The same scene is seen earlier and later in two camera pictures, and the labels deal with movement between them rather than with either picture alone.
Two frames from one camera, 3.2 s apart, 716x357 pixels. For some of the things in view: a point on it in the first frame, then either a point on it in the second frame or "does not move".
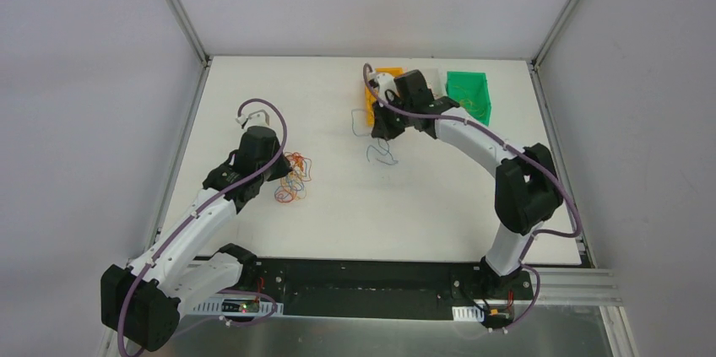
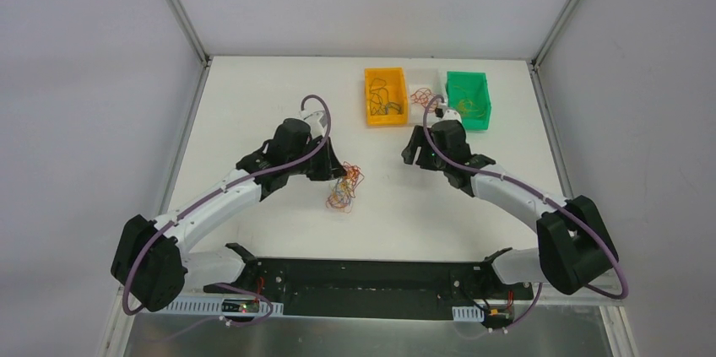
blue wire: [372, 146] -> [380, 93]
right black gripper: [382, 123] -> [417, 150]
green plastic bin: [471, 92] does not move
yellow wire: [468, 105] does not move
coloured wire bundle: [292, 187] -> [344, 191]
